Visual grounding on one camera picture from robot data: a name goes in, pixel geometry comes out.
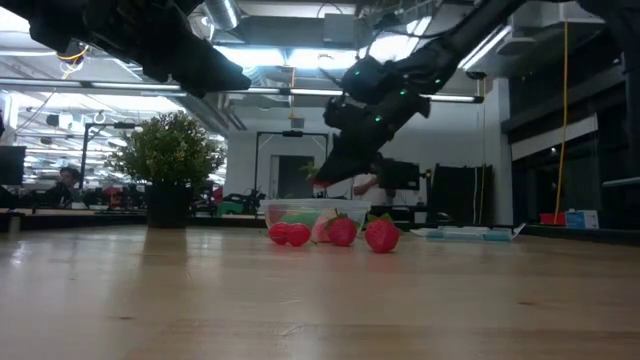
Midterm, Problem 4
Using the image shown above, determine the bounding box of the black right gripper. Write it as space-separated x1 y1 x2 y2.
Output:
309 88 432 189

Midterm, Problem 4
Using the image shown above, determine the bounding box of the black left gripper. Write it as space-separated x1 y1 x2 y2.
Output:
29 0 251 99

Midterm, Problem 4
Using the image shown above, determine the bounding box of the green toy vegetable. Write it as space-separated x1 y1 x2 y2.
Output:
279 209 322 229

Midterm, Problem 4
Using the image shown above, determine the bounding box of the red toy cherry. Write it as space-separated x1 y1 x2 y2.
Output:
286 222 312 248
268 221 291 246

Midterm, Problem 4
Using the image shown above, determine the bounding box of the person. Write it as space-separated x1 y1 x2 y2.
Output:
351 172 384 206
43 166 82 210

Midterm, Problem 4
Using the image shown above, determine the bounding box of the black monitor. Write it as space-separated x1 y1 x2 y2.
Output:
379 158 422 193

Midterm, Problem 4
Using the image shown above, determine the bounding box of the clear plastic food container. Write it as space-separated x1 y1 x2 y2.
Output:
258 198 373 244

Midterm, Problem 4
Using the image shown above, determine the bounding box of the long LED light bar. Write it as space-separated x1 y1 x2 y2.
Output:
0 77 485 105

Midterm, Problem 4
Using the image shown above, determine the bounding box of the green artificial potted plant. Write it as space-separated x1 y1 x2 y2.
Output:
106 110 227 230

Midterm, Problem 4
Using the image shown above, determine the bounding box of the black panel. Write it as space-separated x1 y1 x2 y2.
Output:
431 163 495 227

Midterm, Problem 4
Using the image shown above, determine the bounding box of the green machine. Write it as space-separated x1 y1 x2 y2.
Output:
216 199 245 218

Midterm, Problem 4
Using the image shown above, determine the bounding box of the clear lid teal rim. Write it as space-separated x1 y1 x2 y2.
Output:
409 223 527 244

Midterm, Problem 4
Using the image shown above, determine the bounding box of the dark monitor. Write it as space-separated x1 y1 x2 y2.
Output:
0 145 27 187

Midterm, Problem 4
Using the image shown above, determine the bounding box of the blue white box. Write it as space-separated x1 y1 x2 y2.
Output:
564 208 600 231

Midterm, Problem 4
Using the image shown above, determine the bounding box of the silver air duct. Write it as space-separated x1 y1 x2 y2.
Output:
201 0 242 32

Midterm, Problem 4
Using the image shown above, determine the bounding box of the black gantry frame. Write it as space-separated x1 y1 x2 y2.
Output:
253 129 330 200

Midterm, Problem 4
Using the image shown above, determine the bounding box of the black stand frame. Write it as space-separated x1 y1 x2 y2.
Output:
78 121 137 192

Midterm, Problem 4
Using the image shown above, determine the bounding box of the yellow hanging cable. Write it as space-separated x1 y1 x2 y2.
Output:
552 18 570 225

